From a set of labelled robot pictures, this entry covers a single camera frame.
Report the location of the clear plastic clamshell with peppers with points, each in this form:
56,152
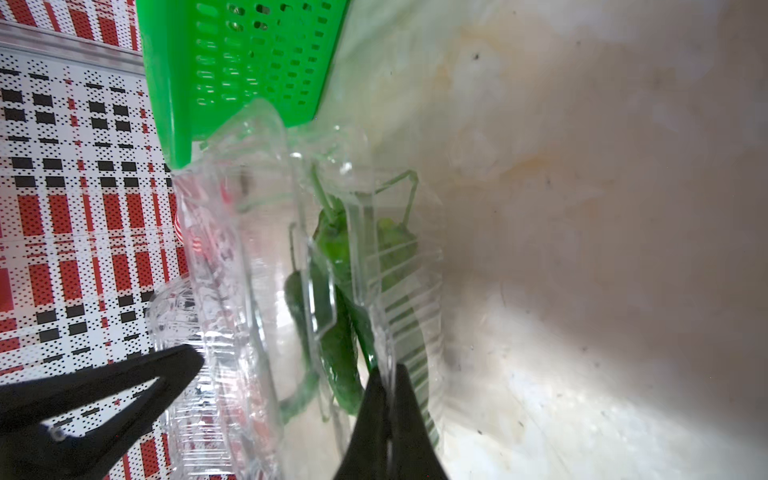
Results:
246,214

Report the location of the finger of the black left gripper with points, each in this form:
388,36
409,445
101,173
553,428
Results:
30,449

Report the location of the green plastic basket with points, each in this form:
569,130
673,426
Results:
205,60

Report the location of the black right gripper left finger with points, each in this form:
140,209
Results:
367,454

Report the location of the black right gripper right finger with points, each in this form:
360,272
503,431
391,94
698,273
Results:
412,455

